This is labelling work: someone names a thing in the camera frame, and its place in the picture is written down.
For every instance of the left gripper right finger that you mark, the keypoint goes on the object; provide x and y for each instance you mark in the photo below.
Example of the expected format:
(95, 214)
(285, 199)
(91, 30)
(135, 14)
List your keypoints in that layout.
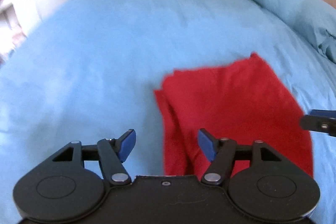
(260, 181)

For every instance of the red knit sweater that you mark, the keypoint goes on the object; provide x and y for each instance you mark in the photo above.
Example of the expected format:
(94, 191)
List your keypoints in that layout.
(244, 101)

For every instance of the white shelf unit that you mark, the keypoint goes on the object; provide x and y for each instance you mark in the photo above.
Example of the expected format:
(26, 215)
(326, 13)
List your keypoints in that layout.
(12, 31)

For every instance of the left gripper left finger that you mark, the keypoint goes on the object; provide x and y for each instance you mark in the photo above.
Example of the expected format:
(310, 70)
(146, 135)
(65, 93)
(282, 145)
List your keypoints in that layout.
(74, 180)

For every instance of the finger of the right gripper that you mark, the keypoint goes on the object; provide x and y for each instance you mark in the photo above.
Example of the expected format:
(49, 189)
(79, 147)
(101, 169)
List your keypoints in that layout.
(320, 121)

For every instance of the blue bed sheet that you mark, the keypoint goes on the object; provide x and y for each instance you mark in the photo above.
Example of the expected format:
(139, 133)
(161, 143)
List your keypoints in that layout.
(89, 71)

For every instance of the rolled blue duvet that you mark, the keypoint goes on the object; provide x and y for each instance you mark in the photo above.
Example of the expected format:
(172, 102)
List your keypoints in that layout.
(314, 20)

